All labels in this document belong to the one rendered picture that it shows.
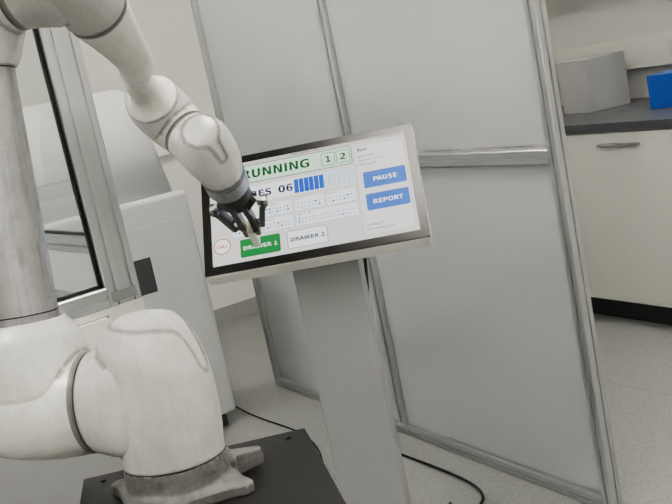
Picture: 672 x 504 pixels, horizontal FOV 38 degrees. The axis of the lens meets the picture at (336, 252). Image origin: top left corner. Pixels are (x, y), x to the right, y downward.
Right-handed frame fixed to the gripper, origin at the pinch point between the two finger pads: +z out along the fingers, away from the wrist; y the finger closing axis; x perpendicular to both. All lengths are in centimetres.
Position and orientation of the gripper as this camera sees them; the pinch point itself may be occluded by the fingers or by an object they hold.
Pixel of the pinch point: (253, 233)
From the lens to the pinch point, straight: 216.9
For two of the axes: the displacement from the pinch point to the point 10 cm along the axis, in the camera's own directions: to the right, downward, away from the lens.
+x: 1.1, 8.7, -4.8
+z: 1.7, 4.6, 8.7
